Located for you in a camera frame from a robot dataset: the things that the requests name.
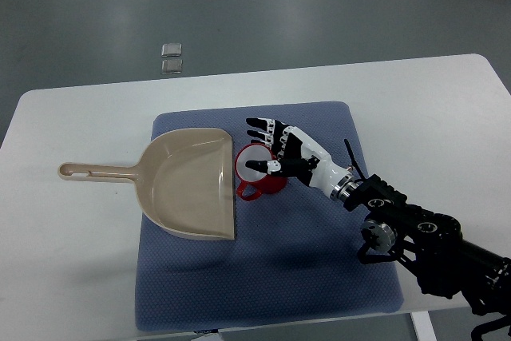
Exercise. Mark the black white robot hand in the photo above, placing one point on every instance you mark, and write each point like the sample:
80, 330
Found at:
299, 156

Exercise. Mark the beige plastic dustpan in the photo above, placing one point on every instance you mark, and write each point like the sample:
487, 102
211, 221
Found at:
184, 182

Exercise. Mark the lower metal floor plate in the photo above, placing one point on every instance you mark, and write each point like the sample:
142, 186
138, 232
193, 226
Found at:
170, 66

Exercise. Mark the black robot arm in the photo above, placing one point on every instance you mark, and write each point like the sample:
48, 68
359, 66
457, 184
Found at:
431, 246

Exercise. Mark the blue-grey fabric mat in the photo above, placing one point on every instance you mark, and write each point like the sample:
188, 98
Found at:
294, 257

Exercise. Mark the metal floor plate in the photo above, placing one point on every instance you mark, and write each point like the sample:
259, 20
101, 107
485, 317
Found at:
171, 50
170, 66

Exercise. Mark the upper metal floor plate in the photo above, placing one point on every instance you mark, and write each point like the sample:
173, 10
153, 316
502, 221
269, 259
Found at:
171, 50

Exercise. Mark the red mug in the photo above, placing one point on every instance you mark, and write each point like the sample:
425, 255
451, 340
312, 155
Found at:
254, 184

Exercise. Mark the white table leg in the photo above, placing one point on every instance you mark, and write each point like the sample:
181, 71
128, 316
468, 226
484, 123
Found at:
423, 326

